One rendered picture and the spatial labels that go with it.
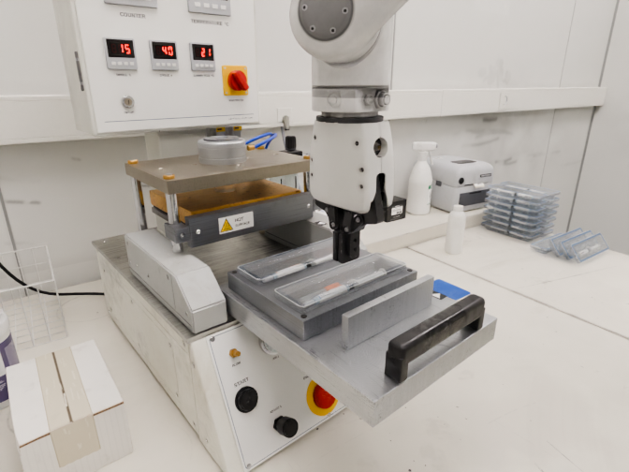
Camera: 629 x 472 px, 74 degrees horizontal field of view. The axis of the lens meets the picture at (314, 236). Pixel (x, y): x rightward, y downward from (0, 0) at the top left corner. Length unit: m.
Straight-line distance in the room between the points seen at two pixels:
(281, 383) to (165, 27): 0.62
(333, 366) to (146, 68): 0.60
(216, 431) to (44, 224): 0.76
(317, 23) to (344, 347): 0.31
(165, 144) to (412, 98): 1.02
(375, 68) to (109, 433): 0.56
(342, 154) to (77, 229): 0.87
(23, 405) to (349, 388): 0.45
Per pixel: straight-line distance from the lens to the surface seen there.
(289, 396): 0.65
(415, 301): 0.52
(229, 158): 0.70
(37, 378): 0.74
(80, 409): 0.66
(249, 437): 0.63
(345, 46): 0.38
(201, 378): 0.58
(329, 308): 0.48
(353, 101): 0.44
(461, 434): 0.72
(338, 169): 0.47
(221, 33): 0.89
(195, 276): 0.58
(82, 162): 1.18
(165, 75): 0.83
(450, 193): 1.55
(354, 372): 0.43
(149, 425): 0.74
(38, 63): 1.16
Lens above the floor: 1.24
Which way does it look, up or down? 20 degrees down
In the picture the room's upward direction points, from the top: straight up
